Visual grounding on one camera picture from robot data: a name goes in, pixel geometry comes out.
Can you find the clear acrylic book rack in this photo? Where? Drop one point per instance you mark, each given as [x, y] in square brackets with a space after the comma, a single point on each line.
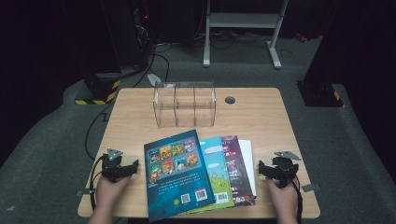
[183, 104]

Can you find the grey tape piece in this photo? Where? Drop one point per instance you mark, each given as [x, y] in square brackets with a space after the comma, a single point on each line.
[85, 192]
[310, 187]

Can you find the black equipment tower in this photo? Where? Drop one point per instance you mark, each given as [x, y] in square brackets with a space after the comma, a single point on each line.
[144, 34]

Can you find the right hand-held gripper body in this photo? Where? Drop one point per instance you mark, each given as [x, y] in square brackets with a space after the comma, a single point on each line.
[283, 169]

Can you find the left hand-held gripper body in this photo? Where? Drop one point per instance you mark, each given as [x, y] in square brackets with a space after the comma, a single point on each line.
[113, 168]

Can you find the black yellow striped base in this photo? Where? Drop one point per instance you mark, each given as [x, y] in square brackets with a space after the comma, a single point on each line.
[320, 95]
[99, 88]

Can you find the light blue picture book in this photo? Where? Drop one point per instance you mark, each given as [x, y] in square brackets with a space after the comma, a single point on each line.
[218, 174]

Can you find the white metal stand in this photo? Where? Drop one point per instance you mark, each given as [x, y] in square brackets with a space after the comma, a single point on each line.
[243, 20]

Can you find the small red object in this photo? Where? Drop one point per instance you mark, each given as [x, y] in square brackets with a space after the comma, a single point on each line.
[301, 38]

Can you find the purple magazine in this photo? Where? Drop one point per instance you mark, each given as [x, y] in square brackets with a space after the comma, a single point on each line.
[238, 168]

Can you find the small white floor scrap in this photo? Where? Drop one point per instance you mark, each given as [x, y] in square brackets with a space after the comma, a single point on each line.
[11, 208]

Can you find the white book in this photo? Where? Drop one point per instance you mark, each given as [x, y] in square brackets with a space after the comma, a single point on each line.
[249, 161]

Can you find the round grey table grommet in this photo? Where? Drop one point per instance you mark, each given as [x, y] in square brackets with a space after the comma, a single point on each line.
[230, 100]

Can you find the dark blue picture book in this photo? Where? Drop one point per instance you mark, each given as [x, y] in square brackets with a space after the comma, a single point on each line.
[177, 174]

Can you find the white plastic piece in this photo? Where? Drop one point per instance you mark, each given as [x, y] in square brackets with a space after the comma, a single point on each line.
[153, 78]

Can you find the person's left hand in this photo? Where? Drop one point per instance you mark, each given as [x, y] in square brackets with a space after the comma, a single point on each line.
[109, 193]

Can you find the person's right hand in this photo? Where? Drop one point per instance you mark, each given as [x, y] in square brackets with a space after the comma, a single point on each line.
[285, 199]

